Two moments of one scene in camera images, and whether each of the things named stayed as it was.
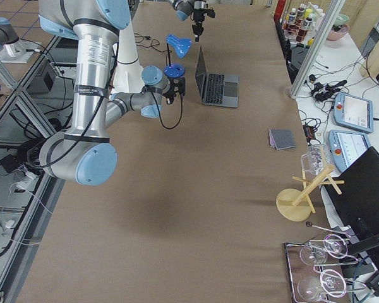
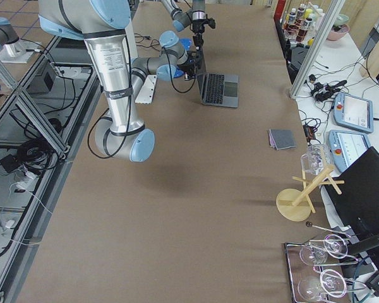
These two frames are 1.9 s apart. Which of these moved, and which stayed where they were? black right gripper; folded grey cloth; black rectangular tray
Moved: black right gripper
Stayed: black rectangular tray; folded grey cloth
